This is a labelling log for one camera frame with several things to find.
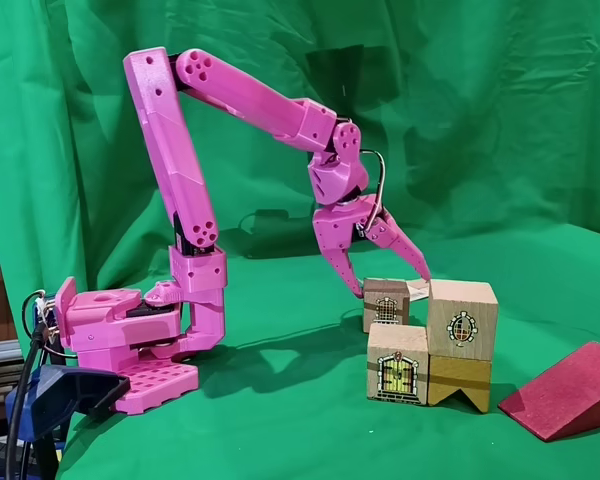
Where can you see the red wooden wedge block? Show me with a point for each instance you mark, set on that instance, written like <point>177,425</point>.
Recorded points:
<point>565,395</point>

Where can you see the blue black table clamp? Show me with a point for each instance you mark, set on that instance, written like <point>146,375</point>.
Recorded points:
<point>70,395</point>

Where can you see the gold notched wooden block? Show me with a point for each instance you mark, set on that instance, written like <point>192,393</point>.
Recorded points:
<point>455,375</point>

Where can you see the green cloth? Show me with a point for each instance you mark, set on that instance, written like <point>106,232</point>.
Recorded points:
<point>480,150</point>

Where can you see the wooden block oval window print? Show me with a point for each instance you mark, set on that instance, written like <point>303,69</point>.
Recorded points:
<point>460,320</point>

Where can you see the wooden block door print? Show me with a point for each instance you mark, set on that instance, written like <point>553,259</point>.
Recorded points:
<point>397,365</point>

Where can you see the wooden block balcony window print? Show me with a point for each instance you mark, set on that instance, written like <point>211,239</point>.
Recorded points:
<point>385,307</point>

